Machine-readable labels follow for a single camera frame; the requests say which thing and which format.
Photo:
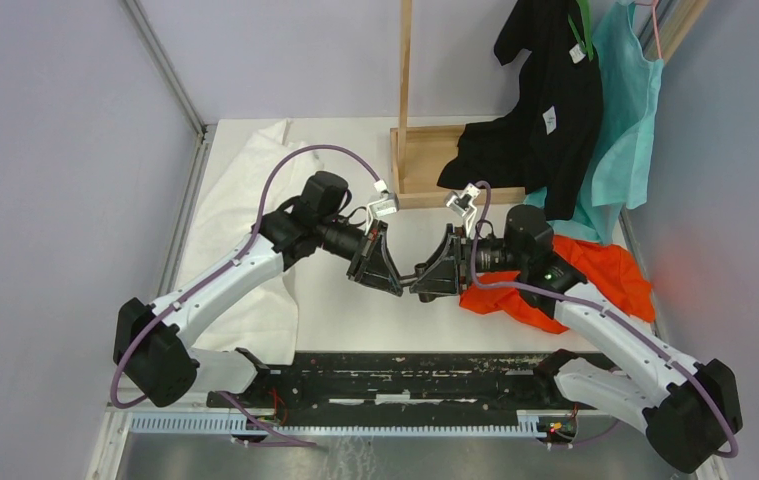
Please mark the white cable duct strip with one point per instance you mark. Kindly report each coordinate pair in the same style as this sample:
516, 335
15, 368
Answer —
234, 423

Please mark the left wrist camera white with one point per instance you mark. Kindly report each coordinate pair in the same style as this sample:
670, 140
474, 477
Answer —
386, 204

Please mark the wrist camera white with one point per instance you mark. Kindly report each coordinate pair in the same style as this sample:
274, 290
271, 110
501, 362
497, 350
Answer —
462, 203
386, 204

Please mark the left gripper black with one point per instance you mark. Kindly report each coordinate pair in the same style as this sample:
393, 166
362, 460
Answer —
378, 272

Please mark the teal garment hanging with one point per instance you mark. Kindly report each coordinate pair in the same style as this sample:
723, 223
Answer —
617, 177

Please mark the black t-shirt hanging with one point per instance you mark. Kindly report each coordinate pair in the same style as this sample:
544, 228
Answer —
545, 143

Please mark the dark metal faucet body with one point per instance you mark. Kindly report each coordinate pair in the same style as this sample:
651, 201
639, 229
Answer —
424, 287

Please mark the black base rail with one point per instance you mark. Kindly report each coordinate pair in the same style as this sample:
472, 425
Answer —
394, 389

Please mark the white towel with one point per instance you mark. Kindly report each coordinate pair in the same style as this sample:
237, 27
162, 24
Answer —
243, 155

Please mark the green hanger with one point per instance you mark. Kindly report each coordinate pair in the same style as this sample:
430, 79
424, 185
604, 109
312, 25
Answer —
580, 25

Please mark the wooden clothes rack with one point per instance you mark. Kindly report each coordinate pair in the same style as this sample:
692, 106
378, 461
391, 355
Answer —
446, 75

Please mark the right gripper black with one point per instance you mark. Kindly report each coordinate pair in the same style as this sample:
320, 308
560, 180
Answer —
440, 277

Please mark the pink hanger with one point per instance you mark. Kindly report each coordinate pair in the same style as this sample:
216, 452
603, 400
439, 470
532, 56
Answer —
651, 32

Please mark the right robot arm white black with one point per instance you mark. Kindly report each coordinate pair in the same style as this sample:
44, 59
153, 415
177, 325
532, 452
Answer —
689, 411

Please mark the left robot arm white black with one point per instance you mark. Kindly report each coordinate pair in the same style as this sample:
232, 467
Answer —
153, 347

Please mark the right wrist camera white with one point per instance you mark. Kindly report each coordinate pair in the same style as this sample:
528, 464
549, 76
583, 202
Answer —
462, 203

